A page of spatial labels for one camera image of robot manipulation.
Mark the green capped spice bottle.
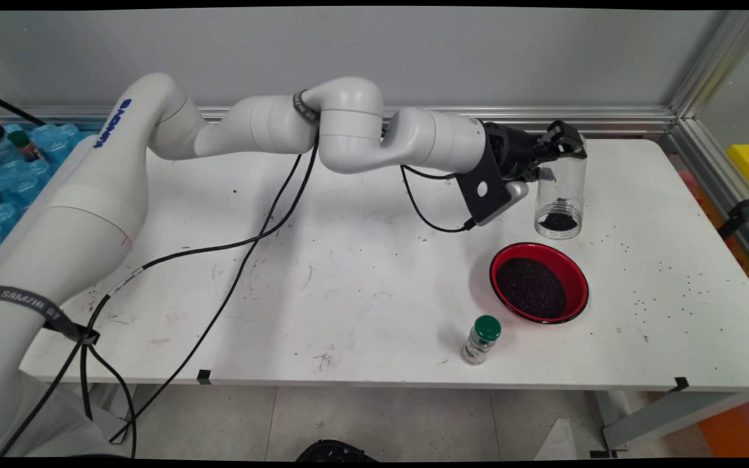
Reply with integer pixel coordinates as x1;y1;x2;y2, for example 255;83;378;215
461;315;503;366

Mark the black seeds batch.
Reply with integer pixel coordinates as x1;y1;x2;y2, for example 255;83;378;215
539;211;578;231

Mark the plain black cable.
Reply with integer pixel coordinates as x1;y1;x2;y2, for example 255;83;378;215
0;133;456;458

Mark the green cap red label bottle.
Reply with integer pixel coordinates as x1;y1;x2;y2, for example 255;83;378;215
9;130;42;162

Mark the orange floor panel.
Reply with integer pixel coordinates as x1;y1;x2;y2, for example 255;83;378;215
696;393;749;458

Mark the grey metal table leg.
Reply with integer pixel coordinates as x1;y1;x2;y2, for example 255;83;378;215
85;383;138;446
586;390;749;458

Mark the black camera mounting bracket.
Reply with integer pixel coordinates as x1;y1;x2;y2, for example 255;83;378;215
456;140;512;227

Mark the slanted aluminium frame post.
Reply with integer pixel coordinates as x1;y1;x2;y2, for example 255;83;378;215
667;10;749;121

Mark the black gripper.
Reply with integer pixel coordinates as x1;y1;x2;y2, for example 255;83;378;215
482;120;588;185

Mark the side aluminium frame rail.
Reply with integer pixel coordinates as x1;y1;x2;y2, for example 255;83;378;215
664;117;749;283

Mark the thin black background cable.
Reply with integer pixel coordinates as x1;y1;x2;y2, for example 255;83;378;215
0;88;47;126

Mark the black cable white label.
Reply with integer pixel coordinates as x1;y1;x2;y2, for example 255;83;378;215
79;133;476;423

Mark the blue water bottle pack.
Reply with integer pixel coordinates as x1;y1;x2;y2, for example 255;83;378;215
0;123;83;264

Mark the red bowl black rim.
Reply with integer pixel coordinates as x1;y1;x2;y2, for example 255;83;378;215
490;242;590;325

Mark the horizontal aluminium frame rail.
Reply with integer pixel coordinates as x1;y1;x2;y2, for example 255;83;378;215
0;106;677;137

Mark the dark elbow velcro strap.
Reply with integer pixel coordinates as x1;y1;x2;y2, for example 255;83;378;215
293;90;320;124

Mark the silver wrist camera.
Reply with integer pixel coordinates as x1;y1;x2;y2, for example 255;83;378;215
479;181;531;227

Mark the black seed heap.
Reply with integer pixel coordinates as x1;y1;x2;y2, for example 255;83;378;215
495;257;566;319

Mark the black stand clamp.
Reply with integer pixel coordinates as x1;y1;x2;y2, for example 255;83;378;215
716;182;749;241

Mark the black round floor object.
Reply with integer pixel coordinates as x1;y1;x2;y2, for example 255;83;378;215
295;440;378;462

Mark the clear plastic jar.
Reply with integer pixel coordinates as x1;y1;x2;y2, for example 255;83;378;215
534;140;588;241

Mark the grey printed velcro strap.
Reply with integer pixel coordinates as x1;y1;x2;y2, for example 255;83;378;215
0;285;99;344

